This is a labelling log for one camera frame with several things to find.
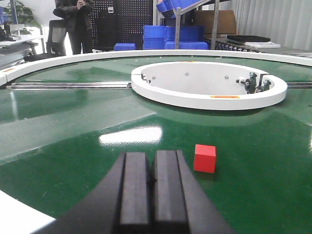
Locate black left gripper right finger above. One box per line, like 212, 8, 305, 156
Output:
152, 150, 235, 234

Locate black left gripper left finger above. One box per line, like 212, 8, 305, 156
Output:
36, 152, 151, 234

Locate red cube block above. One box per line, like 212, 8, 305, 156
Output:
194, 144, 216, 173

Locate small blue crate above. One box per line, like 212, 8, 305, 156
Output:
114, 43, 136, 51

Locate stacked blue crates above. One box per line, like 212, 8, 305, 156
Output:
143, 25, 209, 50

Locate white outer rim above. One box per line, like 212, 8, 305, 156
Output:
0, 49, 312, 86

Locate black office chair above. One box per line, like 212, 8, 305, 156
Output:
24, 19, 67, 62

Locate black tray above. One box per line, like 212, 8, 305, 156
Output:
227, 35, 271, 43

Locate black pegboard panel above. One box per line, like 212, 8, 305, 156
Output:
90, 0, 153, 51

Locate white foam sheet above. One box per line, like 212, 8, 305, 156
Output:
244, 41, 281, 48

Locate white desk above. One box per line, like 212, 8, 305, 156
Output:
0, 35, 44, 69

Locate cardboard box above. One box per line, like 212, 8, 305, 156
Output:
194, 9, 237, 35

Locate metal shelf rack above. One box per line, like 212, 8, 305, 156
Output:
153, 0, 220, 51

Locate person in dark clothes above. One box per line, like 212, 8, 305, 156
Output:
54, 0, 94, 55

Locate green potted plant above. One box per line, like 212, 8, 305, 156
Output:
3, 0, 41, 35

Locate white inner ring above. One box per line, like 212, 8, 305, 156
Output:
131, 61, 288, 111

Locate metal rail bar left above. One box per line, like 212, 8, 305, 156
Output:
11, 81, 132, 90

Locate metal rail bar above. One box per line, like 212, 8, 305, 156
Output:
287, 82, 312, 89
11, 81, 132, 90

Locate metal rail bar right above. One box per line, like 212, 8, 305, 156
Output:
287, 82, 312, 89

